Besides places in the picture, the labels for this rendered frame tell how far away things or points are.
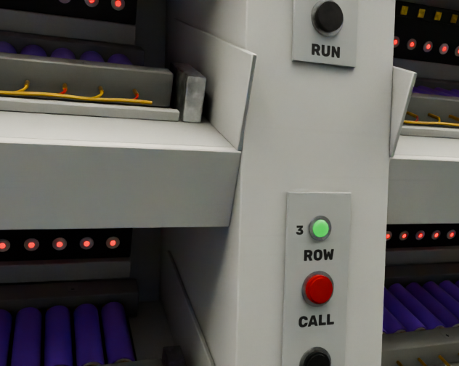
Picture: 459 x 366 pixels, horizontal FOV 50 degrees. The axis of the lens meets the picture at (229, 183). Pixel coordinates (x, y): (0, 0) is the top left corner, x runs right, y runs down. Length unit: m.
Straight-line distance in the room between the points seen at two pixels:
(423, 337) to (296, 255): 0.19
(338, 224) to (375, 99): 0.08
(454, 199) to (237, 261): 0.16
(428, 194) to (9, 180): 0.24
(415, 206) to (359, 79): 0.09
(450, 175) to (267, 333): 0.15
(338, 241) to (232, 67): 0.11
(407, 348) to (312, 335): 0.15
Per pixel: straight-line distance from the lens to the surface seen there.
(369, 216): 0.30
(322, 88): 0.28
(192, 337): 0.35
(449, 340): 0.45
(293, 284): 0.28
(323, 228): 0.27
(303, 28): 0.28
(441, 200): 0.34
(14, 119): 0.27
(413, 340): 0.43
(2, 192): 0.25
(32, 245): 0.41
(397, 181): 0.31
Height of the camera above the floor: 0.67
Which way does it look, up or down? 2 degrees down
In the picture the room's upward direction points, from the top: 2 degrees clockwise
